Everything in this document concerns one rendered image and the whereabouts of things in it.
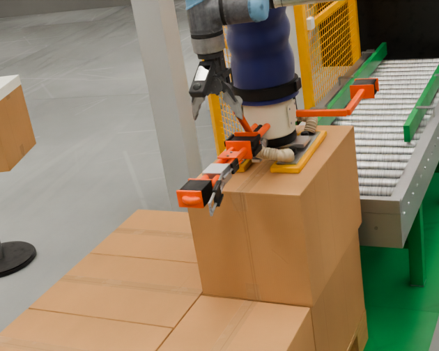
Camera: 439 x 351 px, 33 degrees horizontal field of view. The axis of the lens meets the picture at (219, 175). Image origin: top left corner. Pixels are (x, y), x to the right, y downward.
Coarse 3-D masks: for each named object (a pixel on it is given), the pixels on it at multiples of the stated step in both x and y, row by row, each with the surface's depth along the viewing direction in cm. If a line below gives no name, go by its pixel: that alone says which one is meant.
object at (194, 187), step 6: (192, 180) 206; (198, 180) 205; (204, 180) 205; (210, 180) 204; (186, 186) 203; (192, 186) 202; (198, 186) 202; (204, 186) 201; (210, 186) 204; (180, 192) 201; (186, 192) 200; (192, 192) 199; (198, 192) 199; (204, 192) 201; (210, 192) 204; (180, 198) 202; (204, 198) 201; (180, 204) 202; (198, 204) 200; (204, 204) 201
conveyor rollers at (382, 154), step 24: (384, 72) 467; (408, 72) 461; (432, 72) 454; (384, 96) 426; (408, 96) 420; (336, 120) 397; (360, 120) 392; (384, 120) 386; (360, 144) 365; (384, 144) 360; (408, 144) 355; (360, 168) 340; (384, 168) 335; (360, 192) 315; (384, 192) 310
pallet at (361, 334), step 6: (366, 318) 304; (360, 324) 297; (366, 324) 305; (360, 330) 297; (366, 330) 305; (354, 336) 288; (360, 336) 297; (366, 336) 305; (354, 342) 295; (360, 342) 297; (366, 342) 306; (348, 348) 282; (354, 348) 296; (360, 348) 298
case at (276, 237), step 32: (320, 128) 275; (352, 128) 270; (320, 160) 246; (352, 160) 272; (224, 192) 235; (256, 192) 230; (288, 192) 226; (320, 192) 241; (352, 192) 273; (192, 224) 246; (224, 224) 240; (256, 224) 235; (288, 224) 230; (320, 224) 242; (352, 224) 275; (224, 256) 245; (256, 256) 240; (288, 256) 235; (320, 256) 243; (224, 288) 251; (256, 288) 245; (288, 288) 240; (320, 288) 244
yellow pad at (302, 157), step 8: (312, 136) 260; (320, 136) 261; (312, 144) 255; (296, 152) 247; (304, 152) 248; (312, 152) 251; (296, 160) 243; (304, 160) 243; (272, 168) 242; (280, 168) 241; (288, 168) 239; (296, 168) 238
